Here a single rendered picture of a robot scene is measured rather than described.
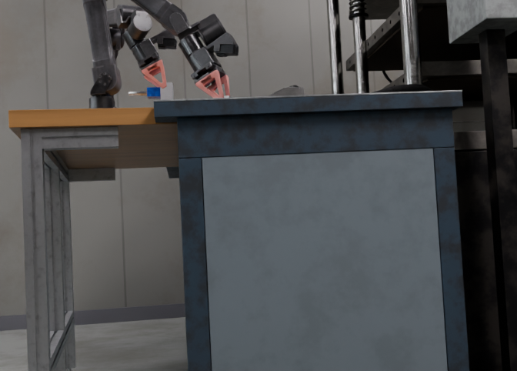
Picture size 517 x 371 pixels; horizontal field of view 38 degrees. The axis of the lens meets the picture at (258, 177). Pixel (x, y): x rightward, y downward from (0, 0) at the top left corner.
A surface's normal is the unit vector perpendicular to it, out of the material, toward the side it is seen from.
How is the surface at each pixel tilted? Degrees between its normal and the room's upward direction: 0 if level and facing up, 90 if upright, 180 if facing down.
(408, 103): 90
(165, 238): 90
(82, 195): 90
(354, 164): 90
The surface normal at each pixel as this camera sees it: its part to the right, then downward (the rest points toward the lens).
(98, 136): 0.19, -0.07
